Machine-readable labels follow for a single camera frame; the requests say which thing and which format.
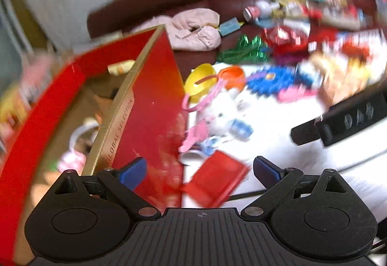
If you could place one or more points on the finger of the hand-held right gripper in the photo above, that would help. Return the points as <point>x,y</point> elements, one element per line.
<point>305,131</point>

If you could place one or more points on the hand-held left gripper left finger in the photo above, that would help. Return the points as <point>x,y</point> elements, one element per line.
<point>133,172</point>

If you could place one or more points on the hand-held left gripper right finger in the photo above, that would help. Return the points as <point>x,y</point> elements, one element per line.
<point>267,171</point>

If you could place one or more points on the red gift box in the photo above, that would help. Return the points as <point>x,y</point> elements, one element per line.
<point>151,103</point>

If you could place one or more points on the pink toy phone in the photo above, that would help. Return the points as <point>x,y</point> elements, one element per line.
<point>293,94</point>

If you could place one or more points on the red paper packet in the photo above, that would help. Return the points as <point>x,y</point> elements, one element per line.
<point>217,178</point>

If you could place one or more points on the blue white cat toy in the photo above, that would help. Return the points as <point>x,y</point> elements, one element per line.
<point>308,75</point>

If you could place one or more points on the blue plastic gear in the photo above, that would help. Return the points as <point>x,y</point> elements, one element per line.
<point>285,75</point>
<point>261,84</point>

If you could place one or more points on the small purple toy cup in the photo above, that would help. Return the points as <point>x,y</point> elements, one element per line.
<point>208,146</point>

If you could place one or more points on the white plush rabbit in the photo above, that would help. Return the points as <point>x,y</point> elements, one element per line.
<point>220,109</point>

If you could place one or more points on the orange plastic bowl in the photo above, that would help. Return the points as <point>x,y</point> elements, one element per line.
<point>234,72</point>

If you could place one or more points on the red foil wrapper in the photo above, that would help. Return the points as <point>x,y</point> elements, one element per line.
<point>284,38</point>

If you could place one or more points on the green foil tinsel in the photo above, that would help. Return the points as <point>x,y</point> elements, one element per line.
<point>242,51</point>

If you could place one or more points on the cream small packet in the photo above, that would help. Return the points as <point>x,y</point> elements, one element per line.
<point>121,67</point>

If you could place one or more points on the yellow plastic bowl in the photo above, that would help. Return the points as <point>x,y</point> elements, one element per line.
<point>199,78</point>

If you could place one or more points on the teal small card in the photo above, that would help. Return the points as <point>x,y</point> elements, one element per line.
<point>231,27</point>

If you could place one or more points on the red white can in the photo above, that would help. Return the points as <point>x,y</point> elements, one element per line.
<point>257,11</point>

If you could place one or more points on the pink padded garment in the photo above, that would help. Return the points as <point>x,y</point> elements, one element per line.
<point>193,24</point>

